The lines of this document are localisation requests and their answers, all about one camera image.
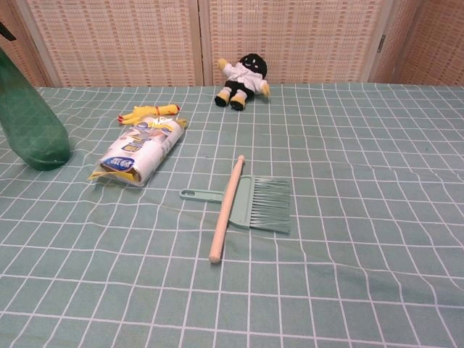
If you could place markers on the green spray bottle black trigger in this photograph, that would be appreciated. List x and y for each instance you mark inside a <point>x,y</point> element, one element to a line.
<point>29,123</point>

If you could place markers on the black-headed plush doll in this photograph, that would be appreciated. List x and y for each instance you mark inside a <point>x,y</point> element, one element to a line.
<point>246,78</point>

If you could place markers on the green checked tablecloth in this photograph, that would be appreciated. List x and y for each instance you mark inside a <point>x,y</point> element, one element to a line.
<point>326,217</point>

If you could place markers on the yellow rubber chicken toy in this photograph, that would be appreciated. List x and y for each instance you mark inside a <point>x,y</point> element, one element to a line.
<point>145,113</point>

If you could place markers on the bamboo folding screen panel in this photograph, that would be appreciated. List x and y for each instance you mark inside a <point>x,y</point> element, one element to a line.
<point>427,43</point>
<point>20,54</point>
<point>297,32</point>
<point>119,43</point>

